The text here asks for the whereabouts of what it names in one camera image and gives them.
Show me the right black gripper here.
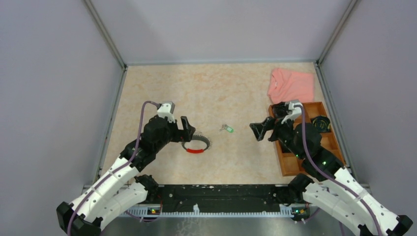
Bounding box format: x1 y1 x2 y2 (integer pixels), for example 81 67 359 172
250 113 304 159

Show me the metal keyring with red handle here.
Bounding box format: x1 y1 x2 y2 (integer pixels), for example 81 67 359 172
181 132 212 154

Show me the green key tag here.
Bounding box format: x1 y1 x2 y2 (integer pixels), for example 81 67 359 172
219 124 234 133

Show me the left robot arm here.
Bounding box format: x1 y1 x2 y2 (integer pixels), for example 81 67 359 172
56 115 196 236

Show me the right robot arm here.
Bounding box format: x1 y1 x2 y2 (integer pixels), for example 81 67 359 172
249 105 413 236

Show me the black coil top left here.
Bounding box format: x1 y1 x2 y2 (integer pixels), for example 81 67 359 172
271 102 289 118

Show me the wooden compartment tray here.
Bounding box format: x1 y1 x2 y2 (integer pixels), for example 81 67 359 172
269 102 346 177

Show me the pink folded cloth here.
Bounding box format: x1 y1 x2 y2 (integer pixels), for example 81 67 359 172
267 68 315 104

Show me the black yellow coil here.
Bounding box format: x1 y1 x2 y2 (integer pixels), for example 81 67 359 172
311 116 331 133

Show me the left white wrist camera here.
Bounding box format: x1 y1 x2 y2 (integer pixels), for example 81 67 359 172
157 101 176 123

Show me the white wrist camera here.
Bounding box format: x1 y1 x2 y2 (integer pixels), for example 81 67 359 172
157 101 176 123
281 100 303 124

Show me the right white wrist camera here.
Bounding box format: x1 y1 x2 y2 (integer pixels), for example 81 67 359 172
281 100 303 124

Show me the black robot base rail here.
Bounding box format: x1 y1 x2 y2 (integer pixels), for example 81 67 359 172
127 184 322 214

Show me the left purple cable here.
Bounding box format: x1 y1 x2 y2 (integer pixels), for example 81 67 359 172
66 100 162 236

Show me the purple cable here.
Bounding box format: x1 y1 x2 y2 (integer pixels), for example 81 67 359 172
66 100 162 236
293 103 384 236

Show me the white slotted cable duct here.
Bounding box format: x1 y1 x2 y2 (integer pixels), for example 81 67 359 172
118 204 294 218

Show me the aluminium frame right rail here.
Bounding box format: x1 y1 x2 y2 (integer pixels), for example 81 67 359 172
314 0 361 176

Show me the aluminium frame rail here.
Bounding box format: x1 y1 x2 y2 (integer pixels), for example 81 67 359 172
83 0 127 182
314 0 361 176

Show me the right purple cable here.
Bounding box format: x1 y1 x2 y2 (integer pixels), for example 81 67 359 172
293 103 384 236

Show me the aluminium frame left rail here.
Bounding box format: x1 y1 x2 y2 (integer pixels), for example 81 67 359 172
83 0 127 182

